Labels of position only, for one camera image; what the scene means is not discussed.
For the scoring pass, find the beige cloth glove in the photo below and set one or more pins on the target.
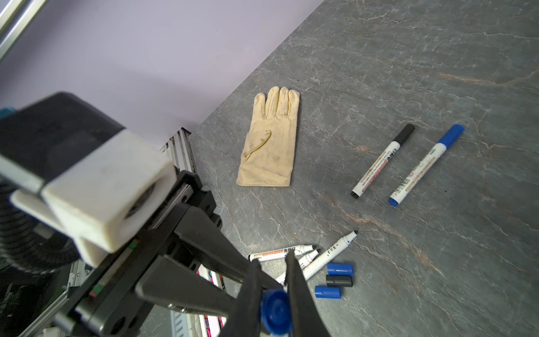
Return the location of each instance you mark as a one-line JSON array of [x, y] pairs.
[[269, 149]]

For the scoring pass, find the blue pen cap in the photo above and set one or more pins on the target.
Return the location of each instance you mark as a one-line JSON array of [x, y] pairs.
[[450, 137], [340, 269], [327, 292], [276, 312]]

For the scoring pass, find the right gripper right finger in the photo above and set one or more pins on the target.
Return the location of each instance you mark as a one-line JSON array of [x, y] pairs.
[[305, 317]]

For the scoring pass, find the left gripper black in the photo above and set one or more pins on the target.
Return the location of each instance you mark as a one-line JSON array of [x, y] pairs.
[[158, 267]]

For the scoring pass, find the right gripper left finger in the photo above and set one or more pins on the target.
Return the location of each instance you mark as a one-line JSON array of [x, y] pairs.
[[245, 316]]

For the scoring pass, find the white marker pen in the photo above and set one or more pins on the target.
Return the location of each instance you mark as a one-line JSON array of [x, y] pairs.
[[304, 262], [375, 170], [327, 256], [297, 250], [409, 183]]

